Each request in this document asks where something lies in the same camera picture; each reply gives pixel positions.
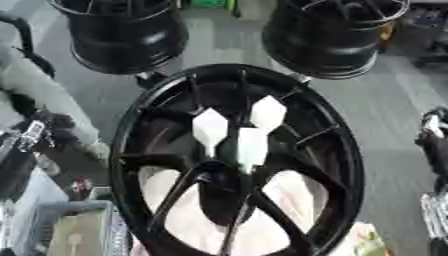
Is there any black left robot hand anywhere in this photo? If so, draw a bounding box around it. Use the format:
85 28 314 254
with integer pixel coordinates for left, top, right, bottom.
7 108 81 158

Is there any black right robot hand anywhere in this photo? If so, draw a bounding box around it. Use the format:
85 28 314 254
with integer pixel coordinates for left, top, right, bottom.
413 106 448 195

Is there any black wheel rim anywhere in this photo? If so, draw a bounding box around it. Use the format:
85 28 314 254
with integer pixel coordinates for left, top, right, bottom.
47 0 191 76
260 0 412 81

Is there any large black spoked wheel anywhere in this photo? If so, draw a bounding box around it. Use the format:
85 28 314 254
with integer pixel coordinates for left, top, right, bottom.
108 63 368 256

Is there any black curved tube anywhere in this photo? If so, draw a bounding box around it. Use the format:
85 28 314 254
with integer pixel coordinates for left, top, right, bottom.
0 11 58 78

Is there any pale printed bag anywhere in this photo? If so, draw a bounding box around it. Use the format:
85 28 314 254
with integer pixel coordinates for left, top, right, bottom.
341 221 394 256

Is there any green object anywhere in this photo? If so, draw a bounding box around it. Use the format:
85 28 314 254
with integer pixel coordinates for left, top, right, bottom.
187 0 238 10

